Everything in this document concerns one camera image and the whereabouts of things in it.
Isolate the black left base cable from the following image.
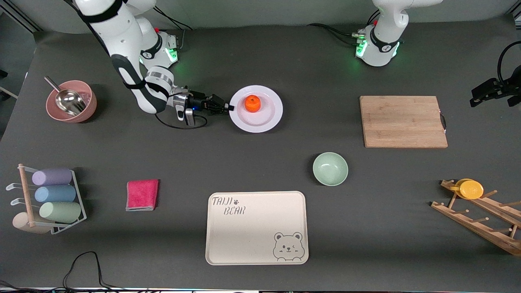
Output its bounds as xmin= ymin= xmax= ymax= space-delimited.
xmin=307 ymin=10 xmax=380 ymax=46

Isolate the purple cup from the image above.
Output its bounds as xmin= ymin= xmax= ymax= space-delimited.
xmin=32 ymin=168 xmax=73 ymax=186

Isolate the wooden peg drying rack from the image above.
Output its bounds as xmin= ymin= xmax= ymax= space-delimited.
xmin=431 ymin=179 xmax=521 ymax=256

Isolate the yellow cup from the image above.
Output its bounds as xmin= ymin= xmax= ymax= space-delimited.
xmin=450 ymin=178 xmax=484 ymax=200

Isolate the mint green bowl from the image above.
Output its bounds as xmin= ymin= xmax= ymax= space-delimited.
xmin=313 ymin=152 xmax=349 ymax=187

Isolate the metal scoop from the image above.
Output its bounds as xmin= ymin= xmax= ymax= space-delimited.
xmin=44 ymin=76 xmax=87 ymax=116

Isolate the black floor cable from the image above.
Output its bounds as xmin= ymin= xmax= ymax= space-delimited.
xmin=0 ymin=251 xmax=151 ymax=293

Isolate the pink folded cloth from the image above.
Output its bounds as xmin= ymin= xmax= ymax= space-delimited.
xmin=125 ymin=179 xmax=160 ymax=212

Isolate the black base cable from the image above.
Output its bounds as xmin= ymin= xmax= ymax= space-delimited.
xmin=154 ymin=7 xmax=193 ymax=49
xmin=307 ymin=10 xmax=380 ymax=46

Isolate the black right base cable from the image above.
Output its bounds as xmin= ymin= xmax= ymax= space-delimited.
xmin=154 ymin=7 xmax=193 ymax=49

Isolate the green cup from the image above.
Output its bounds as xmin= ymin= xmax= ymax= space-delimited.
xmin=39 ymin=201 xmax=82 ymax=223

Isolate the cream bear print tray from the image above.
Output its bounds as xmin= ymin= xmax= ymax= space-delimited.
xmin=205 ymin=191 xmax=309 ymax=266

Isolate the pale lavender round plate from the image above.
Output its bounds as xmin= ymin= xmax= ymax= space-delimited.
xmin=229 ymin=85 xmax=283 ymax=133

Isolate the white wire cup rack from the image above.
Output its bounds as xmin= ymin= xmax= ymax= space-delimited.
xmin=6 ymin=169 xmax=87 ymax=235

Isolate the blue cup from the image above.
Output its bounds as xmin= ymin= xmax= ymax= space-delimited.
xmin=35 ymin=185 xmax=77 ymax=203

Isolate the pink bowl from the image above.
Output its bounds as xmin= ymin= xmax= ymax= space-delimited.
xmin=46 ymin=80 xmax=98 ymax=123

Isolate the beige cup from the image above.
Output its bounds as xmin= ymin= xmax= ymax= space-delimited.
xmin=12 ymin=212 xmax=51 ymax=234

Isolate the wooden rack dowel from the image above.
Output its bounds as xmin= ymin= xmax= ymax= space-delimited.
xmin=18 ymin=164 xmax=36 ymax=227

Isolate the wooden cutting board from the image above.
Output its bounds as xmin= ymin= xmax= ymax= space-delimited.
xmin=360 ymin=96 xmax=448 ymax=149

